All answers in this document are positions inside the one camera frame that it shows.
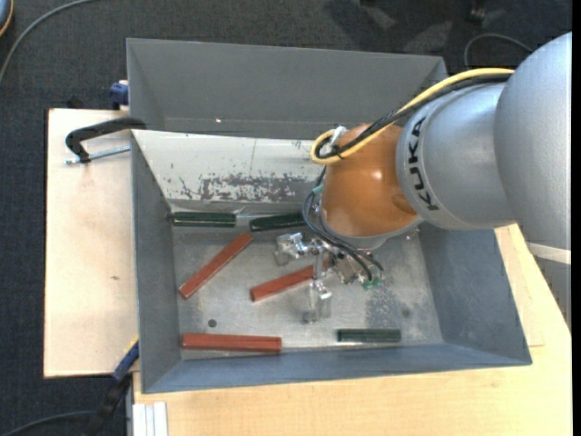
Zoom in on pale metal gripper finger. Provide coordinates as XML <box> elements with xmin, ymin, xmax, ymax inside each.
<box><xmin>301</xmin><ymin>279</ymin><xmax>333</xmax><ymax>324</ymax></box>
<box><xmin>273</xmin><ymin>232</ymin><xmax>305</xmax><ymax>267</ymax></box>

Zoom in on dark green flat block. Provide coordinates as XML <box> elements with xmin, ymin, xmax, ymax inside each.
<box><xmin>336</xmin><ymin>328</ymin><xmax>403</xmax><ymax>344</ymax></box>
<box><xmin>248</xmin><ymin>213</ymin><xmax>307</xmax><ymax>233</ymax></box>
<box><xmin>171</xmin><ymin>211</ymin><xmax>238</xmax><ymax>228</ymax></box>

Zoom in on red-brown flat block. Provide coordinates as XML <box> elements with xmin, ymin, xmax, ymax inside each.
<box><xmin>177</xmin><ymin>231</ymin><xmax>254</xmax><ymax>301</ymax></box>
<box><xmin>249</xmin><ymin>261</ymin><xmax>329</xmax><ymax>305</ymax></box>
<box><xmin>181</xmin><ymin>332</ymin><xmax>283</xmax><ymax>354</ymax></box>

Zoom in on grey metal bin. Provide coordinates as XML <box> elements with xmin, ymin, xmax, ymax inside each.
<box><xmin>125</xmin><ymin>37</ymin><xmax>533</xmax><ymax>395</ymax></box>

